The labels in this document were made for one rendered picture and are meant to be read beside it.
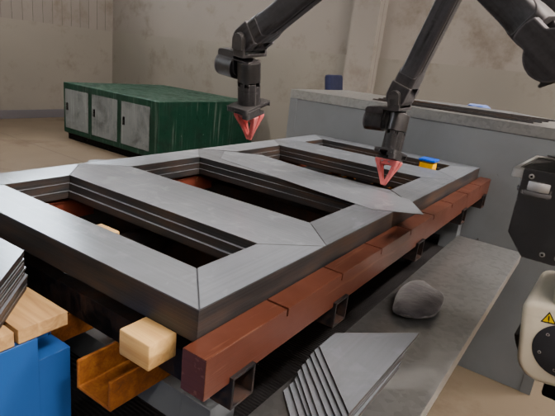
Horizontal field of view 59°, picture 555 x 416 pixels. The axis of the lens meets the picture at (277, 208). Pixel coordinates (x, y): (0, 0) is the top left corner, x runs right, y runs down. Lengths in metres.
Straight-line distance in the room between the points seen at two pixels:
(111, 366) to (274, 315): 0.29
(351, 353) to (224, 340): 0.28
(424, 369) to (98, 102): 5.15
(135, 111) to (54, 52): 2.88
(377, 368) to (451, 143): 1.38
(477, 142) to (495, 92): 2.98
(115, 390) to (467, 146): 1.65
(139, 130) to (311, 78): 2.04
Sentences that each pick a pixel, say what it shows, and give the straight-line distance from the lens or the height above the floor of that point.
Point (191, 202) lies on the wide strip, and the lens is 1.07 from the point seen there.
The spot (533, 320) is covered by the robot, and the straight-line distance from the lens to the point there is 1.06.
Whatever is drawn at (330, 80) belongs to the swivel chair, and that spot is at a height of 1.04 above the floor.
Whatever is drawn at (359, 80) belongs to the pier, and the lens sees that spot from 5.33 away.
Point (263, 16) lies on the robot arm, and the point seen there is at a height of 1.27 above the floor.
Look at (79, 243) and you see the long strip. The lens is 0.85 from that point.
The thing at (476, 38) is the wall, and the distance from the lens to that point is 5.12.
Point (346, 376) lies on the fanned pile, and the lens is 0.81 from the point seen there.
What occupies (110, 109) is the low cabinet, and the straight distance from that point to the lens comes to 5.59.
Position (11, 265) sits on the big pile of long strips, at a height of 0.85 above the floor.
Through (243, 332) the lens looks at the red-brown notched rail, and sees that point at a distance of 0.68.
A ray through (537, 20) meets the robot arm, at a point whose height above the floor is 1.27.
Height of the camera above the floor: 1.18
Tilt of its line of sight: 17 degrees down
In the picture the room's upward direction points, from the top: 6 degrees clockwise
